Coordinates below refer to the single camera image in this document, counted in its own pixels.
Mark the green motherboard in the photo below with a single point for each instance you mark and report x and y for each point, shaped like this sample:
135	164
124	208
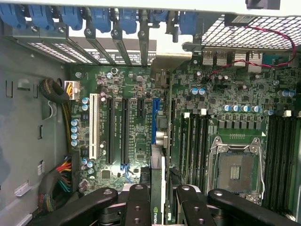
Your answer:
136	136

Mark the long black expansion slot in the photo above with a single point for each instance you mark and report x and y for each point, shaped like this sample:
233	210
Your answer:
173	110
110	131
125	131

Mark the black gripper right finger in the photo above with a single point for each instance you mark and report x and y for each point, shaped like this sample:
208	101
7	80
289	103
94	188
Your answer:
195	207

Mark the white expansion slot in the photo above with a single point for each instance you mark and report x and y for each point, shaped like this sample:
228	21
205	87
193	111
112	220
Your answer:
93	122

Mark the CPU socket metal frame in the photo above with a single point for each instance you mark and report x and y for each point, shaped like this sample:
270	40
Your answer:
237	169

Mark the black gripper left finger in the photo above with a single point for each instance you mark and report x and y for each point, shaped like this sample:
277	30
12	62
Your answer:
137	207

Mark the blue expansion slot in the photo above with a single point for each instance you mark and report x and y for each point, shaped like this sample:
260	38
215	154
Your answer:
155	117

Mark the short black expansion slot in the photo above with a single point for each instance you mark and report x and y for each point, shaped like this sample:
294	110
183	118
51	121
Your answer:
141	108

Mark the black open PC case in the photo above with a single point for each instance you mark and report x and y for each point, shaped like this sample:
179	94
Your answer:
164	4

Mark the white power connector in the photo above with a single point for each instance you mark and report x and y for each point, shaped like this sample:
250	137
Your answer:
73	90

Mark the silver rear port block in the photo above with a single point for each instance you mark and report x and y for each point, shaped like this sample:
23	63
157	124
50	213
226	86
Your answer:
235	60

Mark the blue slot retention clip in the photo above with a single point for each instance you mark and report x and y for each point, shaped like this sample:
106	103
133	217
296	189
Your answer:
11	16
101	20
128	21
188	22
42	17
158	16
71	18

